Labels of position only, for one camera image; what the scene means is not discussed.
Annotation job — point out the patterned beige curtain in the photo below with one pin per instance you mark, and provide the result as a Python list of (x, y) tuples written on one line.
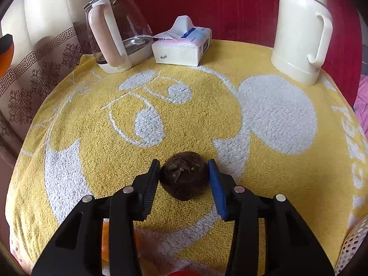
[(49, 36)]

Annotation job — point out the cream thermos flask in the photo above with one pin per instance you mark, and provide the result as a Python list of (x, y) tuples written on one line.
[(303, 34)]

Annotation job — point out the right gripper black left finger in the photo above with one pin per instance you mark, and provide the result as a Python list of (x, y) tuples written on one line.
[(76, 246)]

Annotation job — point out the red quilted headboard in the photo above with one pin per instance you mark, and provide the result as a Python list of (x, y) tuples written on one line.
[(254, 21)]

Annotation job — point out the rough orange mandarin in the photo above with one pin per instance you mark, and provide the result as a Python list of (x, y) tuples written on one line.
[(6, 59)]

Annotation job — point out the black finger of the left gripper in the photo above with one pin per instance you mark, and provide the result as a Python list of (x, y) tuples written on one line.
[(6, 43)]

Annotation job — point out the tissue pack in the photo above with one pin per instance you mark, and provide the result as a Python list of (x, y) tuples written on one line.
[(183, 44)]

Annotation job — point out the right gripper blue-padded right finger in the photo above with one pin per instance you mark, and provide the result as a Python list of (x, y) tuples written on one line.
[(291, 248)]

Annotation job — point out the yellow cartoon towel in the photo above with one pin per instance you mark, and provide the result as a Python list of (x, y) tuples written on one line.
[(95, 132)]

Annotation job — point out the small red tomato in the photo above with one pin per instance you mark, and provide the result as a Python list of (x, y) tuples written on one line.
[(184, 273)]

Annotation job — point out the glass electric kettle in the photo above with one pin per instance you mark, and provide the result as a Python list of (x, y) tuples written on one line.
[(118, 33)]

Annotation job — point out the dark brown mangosteen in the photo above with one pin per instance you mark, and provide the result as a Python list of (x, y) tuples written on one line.
[(185, 175)]

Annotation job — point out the pink duvet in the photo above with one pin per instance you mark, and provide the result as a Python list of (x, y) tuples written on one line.
[(361, 103)]

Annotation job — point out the smooth orange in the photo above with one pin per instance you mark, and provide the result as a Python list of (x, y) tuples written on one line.
[(120, 243)]

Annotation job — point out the white plastic basket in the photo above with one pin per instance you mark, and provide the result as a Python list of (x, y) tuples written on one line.
[(351, 244)]

